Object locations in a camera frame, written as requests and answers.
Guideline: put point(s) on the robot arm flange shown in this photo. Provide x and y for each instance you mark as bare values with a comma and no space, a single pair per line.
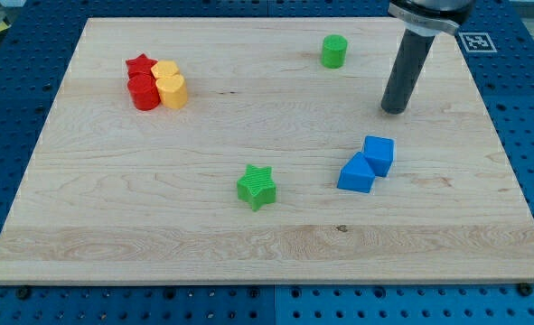
430,17

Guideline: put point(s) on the wooden board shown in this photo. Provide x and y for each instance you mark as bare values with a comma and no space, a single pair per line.
118,196

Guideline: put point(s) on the green star block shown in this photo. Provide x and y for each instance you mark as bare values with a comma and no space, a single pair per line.
256,187

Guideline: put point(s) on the blue triangle block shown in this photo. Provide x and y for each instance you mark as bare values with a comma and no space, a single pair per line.
356,175

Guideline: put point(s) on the blue cube block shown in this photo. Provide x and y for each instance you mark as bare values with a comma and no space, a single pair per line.
379,153

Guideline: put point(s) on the yellow heart block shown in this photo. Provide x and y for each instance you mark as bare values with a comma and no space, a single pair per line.
172,91

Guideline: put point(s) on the green cylinder block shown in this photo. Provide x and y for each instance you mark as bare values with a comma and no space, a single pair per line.
334,50

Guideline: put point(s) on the red cylinder block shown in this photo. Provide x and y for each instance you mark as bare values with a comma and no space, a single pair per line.
143,92

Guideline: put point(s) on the yellow hexagon block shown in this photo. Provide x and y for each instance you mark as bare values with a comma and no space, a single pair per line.
164,69

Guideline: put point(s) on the red star block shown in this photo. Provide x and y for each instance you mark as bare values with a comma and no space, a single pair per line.
141,65

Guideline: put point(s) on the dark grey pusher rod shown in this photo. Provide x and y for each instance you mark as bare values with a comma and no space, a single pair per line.
411,57

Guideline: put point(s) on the white fiducial marker tag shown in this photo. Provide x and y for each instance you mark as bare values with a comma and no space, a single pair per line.
477,42

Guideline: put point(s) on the black bolt front left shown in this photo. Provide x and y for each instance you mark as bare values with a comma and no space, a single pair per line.
23,293

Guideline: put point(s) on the black bolt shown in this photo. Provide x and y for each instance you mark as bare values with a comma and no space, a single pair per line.
23,293
524,289

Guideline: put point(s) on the black bolt front right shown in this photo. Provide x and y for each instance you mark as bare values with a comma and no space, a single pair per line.
524,289

